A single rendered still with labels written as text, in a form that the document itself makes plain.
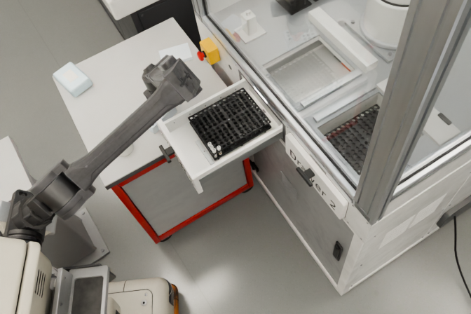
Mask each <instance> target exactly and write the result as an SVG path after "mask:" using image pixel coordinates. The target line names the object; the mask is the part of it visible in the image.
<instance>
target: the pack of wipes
mask: <svg viewBox="0 0 471 314"><path fill-rule="evenodd" d="M53 76H54V78H55V80H56V81H57V82H58V83H59V84H60V85H62V86H63V87H64V88H65V89H66V90H67V91H68V92H69V93H70V94H71V95H72V96H73V97H77V96H79V95H80V94H81V93H82V92H84V91H85V90H87V89H88V88H89V87H91V85H92V84H93V82H92V81H91V80H90V78H89V77H88V76H86V74H84V73H83V72H82V71H81V70H80V69H79V68H78V67H77V66H76V65H74V64H73V63H72V62H69V63H67V64H66V65H65V66H63V67H62V68H60V69H59V70H57V71H56V72H55V73H54V74H53Z"/></svg>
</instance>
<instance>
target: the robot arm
mask: <svg viewBox="0 0 471 314"><path fill-rule="evenodd" d="M143 71H144V72H143V74H142V80H143V82H144V84H145V86H146V88H147V89H146V90H145V91H144V92H143V94H144V96H145V97H146V101H145V102H144V103H143V104H142V105H141V106H139V107H138V108H137V109H136V110H135V111H134V112H133V113H131V115H129V117H127V118H126V119H125V120H124V121H123V122H122V123H121V124H120V125H119V126H118V127H116V128H115V129H114V130H113V131H112V132H111V133H110V134H108V135H107V136H106V137H105V138H104V139H103V140H102V141H101V142H100V143H99V144H98V145H97V146H96V147H94V148H93V149H92V150H91V151H90V152H88V153H87V154H86V155H85V156H83V157H82V158H80V159H78V160H77V161H74V162H73V163H71V164H68V162H67V161H66V160H65V159H62V160H60V161H59V162H58V163H57V164H56V165H54V166H53V167H52V168H51V169H49V171H47V172H46V173H45V174H44V175H43V176H42V177H41V178H40V179H39V180H38V181H37V182H36V183H35V184H34V185H33V186H32V187H31V189H30V190H29V191H30V192H28V191H24V190H21V189H18V190H16V191H15V192H14V193H13V195H12V199H11V206H10V210H9V213H8V219H7V222H6V228H5V231H4V237H5V238H6V237H8V236H9V234H8V232H9V231H10V230H14V229H26V230H31V231H36V232H39V233H40V234H42V235H43V242H44V238H45V233H46V227H47V225H49V224H51V223H52V220H53V217H54V216H55V215H57V216H58V217H59V218H62V219H63V220H67V219H68V218H70V217H71V216H72V215H73V214H75V213H76V212H77V211H78V210H79V209H80V208H81V206H82V205H83V204H84V203H85V202H86V201H87V199H89V198H90V197H91V196H92V195H93V194H94V193H95V191H96V188H95V187H94V186H93V185H92V184H93V182H94V181H95V180H96V178H97V177H98V176H99V174H100V173H101V172H102V171H103V170H104V169H105V168H106V167H107V166H108V165H110V164H111V163H112V162H113V161H114V160H115V159H116V158H118V157H119V156H120V155H121V154H122V153H123V152H124V151H125V150H126V149H127V148H128V147H129V146H130V145H131V144H133V143H134V142H135V141H136V140H137V139H138V138H139V137H141V136H142V135H143V134H144V133H145V132H146V131H147V130H148V129H149V128H150V127H151V126H152V125H153V124H154V123H156V122H157V121H158V120H159V119H160V118H161V117H162V116H164V115H165V114H166V113H168V112H169V111H170V110H172V109H174V108H175V107H177V106H178V105H180V104H182V103H183V102H185V101H187V102H189V101H190V100H192V99H193V98H195V97H196V96H197V95H198V94H199V93H200V92H201V91H202V90H203V89H202V88H201V86H200V79H199V78H198V77H197V76H196V75H195V74H194V73H193V72H192V71H191V70H190V69H189V68H188V66H187V65H186V64H185V63H184V62H183V61H182V59H181V58H178V59H176V58H175V57H174V56H173V55H165V56H164V57H163V58H162V59H161V60H160V61H159V62H158V63H157V64H156V65H154V64H152V63H151V64H149V65H148V66H147V67H146V68H145V69H144V70H143Z"/></svg>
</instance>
